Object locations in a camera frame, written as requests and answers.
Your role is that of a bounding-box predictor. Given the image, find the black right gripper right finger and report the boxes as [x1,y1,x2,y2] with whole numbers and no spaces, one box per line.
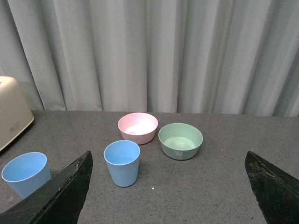
[244,151,299,224]

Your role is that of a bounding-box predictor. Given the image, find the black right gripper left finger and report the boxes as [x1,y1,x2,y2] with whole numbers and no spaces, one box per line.
[0,151,93,224]

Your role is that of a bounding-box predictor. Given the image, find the blue plastic cup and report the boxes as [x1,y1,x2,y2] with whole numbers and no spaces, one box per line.
[103,140,141,187]
[1,152,51,199]

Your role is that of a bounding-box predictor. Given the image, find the cream white toaster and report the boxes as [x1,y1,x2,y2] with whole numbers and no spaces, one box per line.
[0,76,34,150]

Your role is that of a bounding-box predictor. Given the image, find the pink plastic bowl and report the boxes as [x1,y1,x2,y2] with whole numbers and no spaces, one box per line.
[118,112,158,145]

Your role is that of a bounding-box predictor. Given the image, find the green plastic bowl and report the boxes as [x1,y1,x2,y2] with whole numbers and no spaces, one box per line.
[158,123,203,160]

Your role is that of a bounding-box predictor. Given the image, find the grey pleated curtain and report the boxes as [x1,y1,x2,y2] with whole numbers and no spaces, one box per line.
[0,0,299,117]

